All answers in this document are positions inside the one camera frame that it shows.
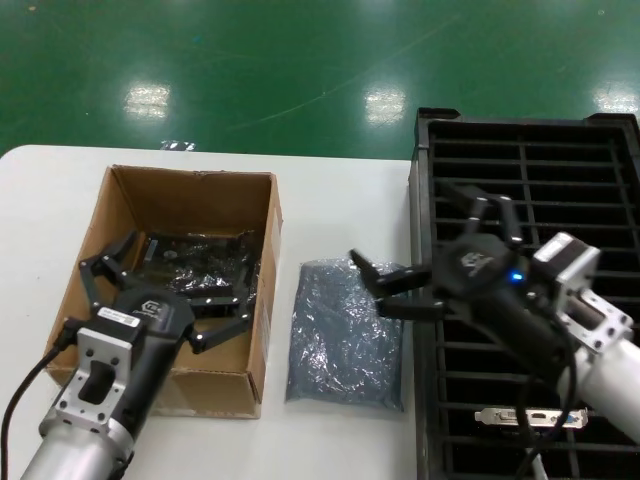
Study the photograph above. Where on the brown cardboard box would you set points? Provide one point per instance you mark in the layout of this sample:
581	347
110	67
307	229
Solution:
165	192

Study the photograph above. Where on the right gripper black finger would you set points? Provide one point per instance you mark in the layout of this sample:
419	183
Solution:
500	215
400	285

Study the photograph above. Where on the right wrist silver camera mount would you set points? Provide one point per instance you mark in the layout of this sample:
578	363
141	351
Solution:
585	290

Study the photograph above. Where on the black slotted plastic container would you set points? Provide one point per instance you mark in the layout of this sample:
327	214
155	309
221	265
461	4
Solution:
525	150

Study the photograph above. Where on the translucent grey antistatic bag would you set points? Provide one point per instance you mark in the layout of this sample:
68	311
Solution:
340	340

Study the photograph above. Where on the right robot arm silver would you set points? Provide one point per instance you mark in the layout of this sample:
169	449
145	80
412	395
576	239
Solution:
610	385

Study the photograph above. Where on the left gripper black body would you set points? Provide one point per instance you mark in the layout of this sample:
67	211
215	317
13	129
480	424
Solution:
160	330

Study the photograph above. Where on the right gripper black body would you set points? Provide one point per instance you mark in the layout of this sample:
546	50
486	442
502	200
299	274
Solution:
490	295

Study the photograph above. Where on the bagged graphics card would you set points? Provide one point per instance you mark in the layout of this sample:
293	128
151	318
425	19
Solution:
200	260

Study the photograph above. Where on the graphics card with silver bracket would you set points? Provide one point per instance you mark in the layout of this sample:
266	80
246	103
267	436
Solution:
530	419

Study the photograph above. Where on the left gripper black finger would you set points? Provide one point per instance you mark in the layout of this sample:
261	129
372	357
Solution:
100	280
225	325

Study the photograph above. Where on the silver floor scrap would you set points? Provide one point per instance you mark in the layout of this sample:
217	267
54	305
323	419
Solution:
177	145

